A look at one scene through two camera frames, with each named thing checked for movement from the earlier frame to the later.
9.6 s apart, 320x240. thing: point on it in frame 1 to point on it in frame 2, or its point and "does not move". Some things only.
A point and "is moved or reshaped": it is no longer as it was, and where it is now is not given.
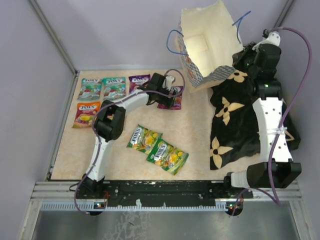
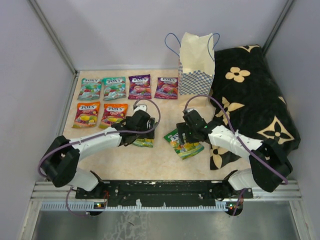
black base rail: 166,193 does not move
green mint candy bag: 114,88 does not move
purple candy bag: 175,92 is moved or reshaped
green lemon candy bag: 166,156 to 184,150
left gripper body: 163,99 to 146,135
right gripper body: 244,62 to 183,128
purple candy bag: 136,81 does not move
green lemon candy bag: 144,139 is moved or reshaped
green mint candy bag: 90,89 does not move
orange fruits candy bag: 85,113 does not move
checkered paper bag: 208,40 is moved or reshaped
